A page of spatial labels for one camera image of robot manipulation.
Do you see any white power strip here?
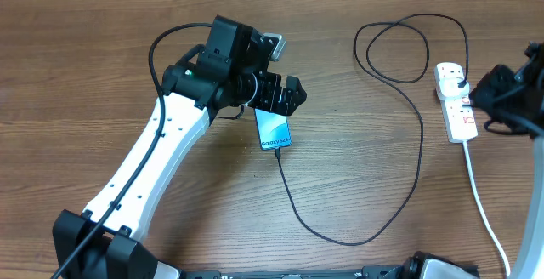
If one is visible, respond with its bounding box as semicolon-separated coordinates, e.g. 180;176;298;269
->
433;62;478;143

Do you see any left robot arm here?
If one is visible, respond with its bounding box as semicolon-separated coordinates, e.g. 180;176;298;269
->
53;16;307;279

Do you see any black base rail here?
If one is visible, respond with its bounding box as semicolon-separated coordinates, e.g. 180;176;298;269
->
180;265;403;279

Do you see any black USB charging cable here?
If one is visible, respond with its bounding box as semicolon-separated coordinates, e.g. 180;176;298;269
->
274;13;472;247

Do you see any white power strip cord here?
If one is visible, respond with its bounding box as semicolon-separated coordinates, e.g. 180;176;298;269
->
462;139;513;278

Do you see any white charger plug adapter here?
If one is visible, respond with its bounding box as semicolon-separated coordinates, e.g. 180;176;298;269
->
437;78;470;101

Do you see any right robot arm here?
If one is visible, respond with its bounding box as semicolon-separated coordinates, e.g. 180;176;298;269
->
434;42;543;278

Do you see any Samsung Galaxy smartphone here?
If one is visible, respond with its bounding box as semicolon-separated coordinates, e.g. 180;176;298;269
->
254;109;292;151

